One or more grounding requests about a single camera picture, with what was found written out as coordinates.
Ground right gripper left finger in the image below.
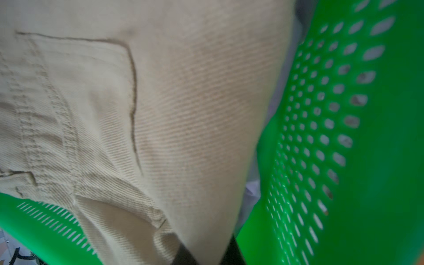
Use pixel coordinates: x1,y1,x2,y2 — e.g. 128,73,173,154
171,244,198,265

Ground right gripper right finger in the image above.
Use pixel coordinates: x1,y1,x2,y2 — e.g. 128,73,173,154
220,235,246,265

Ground green plastic basket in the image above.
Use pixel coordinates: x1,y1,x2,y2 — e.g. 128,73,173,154
1,1,424,265

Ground beige pants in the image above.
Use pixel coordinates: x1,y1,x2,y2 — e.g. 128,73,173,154
1,1,295,265

